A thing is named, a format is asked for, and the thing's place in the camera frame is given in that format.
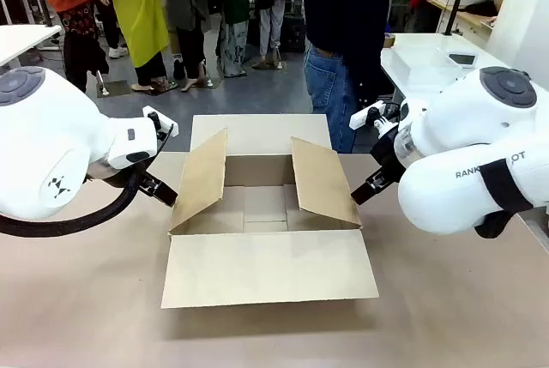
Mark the wooden desk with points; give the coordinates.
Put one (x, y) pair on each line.
(472, 18)

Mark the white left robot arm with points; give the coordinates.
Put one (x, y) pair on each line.
(51, 136)

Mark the person in dark grey jacket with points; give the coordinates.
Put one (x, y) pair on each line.
(188, 7)

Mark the person in grey trousers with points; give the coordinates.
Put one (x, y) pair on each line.
(270, 12)

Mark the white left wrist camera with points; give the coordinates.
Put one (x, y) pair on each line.
(159, 119)

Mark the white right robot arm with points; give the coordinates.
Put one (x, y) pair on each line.
(467, 128)

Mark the brown tape roll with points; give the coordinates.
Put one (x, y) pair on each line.
(389, 41)

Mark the white table with clear box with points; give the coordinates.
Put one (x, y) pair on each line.
(429, 42)

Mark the clear plastic container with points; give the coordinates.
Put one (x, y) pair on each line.
(424, 70)

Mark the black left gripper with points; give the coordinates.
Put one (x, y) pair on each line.
(143, 182)

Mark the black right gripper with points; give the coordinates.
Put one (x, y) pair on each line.
(386, 149)

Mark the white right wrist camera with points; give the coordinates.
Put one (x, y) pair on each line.
(366, 116)

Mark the person in orange top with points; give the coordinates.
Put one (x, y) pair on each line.
(77, 12)

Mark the person in dark navy top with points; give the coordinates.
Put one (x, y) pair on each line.
(343, 20)

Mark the black equipment case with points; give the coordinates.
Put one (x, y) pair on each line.
(295, 33)

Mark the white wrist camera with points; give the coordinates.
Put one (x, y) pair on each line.
(366, 116)
(159, 119)

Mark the brown cardboard box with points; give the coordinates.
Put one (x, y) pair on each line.
(266, 222)

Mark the person in red top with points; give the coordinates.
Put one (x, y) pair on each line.
(233, 20)

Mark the black flat tray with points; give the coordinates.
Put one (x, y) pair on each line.
(463, 59)

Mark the person in yellow apron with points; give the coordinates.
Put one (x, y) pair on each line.
(141, 7)

